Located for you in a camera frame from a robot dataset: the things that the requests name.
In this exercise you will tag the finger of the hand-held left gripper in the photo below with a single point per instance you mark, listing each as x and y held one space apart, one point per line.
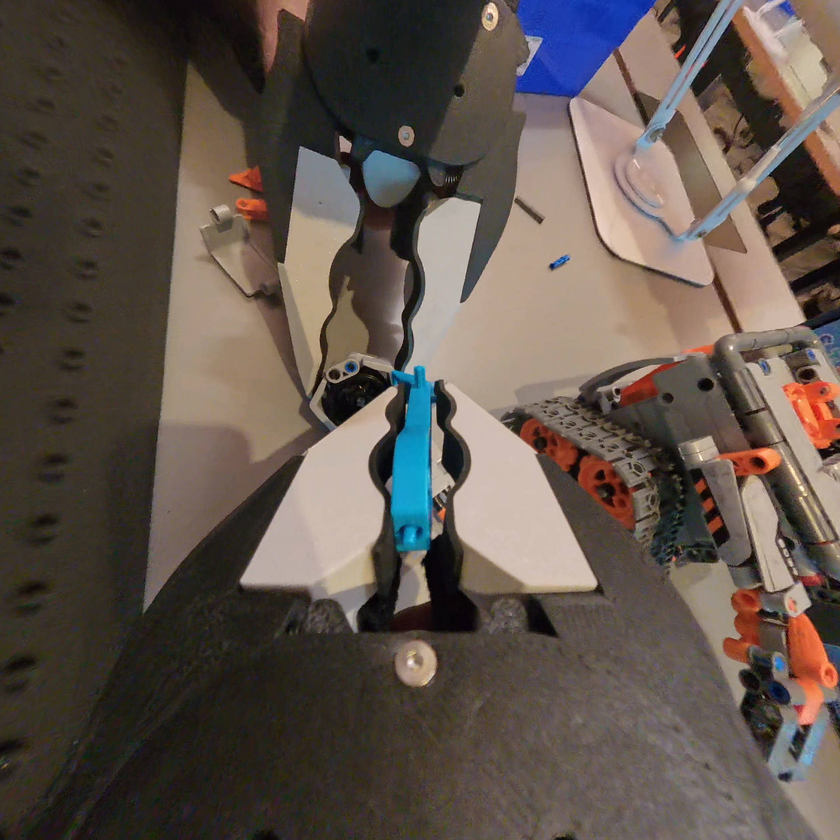
453 250
315 236

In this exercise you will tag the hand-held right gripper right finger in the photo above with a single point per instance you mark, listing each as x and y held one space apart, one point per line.
525 525

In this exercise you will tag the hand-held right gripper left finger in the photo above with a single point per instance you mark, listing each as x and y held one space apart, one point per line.
322 525

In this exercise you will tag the blue toy wrench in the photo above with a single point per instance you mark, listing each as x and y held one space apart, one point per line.
411 460

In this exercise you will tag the grey toy wheel frame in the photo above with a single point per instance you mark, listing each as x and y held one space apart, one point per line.
352 387

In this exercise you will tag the small black toy pin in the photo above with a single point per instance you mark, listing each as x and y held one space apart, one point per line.
528 208

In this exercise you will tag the small orange toy piece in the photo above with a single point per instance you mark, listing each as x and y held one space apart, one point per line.
246 176

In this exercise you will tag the small blue toy pin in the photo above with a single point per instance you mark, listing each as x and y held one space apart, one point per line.
561 261

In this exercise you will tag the blue plastic bin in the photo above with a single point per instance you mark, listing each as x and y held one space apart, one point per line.
584 40

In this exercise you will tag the grey orange tracked toy robot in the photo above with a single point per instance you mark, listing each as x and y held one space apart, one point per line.
709 473

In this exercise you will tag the white book stand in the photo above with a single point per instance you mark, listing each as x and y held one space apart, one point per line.
656 184

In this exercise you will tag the black perforated mat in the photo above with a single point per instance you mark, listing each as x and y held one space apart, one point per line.
85 328

